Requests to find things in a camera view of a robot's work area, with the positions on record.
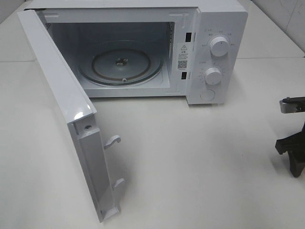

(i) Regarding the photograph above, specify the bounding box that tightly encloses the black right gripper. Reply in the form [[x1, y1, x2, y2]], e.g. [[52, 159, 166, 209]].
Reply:
[[275, 96, 305, 177]]

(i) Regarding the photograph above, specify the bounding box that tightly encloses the round white door button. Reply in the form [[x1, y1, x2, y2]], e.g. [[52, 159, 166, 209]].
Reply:
[[200, 89, 215, 101]]

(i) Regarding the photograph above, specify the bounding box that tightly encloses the white timer knob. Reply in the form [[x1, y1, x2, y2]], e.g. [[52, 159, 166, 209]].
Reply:
[[204, 67, 222, 85]]

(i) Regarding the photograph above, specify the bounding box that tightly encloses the white microwave door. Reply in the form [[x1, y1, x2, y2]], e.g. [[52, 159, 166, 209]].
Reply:
[[18, 10, 124, 221]]

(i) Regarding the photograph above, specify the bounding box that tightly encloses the upper white power knob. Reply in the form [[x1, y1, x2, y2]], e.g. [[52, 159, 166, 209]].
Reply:
[[210, 36, 230, 57]]

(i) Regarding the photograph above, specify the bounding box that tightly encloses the white microwave oven body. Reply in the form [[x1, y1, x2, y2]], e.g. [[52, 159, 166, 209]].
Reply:
[[23, 0, 248, 104]]

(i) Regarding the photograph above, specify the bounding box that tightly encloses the white warning label sticker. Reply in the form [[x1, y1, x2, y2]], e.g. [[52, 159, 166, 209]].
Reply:
[[176, 42, 192, 71]]

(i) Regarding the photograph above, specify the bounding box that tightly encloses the glass microwave turntable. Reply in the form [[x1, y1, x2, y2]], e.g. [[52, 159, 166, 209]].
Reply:
[[79, 40, 164, 86]]

